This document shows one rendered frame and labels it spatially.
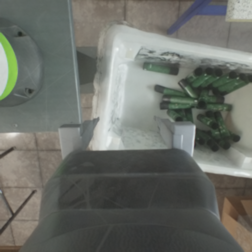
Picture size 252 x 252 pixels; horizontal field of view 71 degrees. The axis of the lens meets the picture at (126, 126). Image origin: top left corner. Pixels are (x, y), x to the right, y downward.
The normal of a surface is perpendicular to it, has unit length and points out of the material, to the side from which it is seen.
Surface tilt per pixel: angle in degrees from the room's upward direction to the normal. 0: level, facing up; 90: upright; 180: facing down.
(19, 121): 0
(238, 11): 0
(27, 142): 0
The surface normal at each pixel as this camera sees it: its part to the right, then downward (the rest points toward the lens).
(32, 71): 0.93, 0.25
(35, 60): 0.88, 0.06
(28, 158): 0.00, 0.29
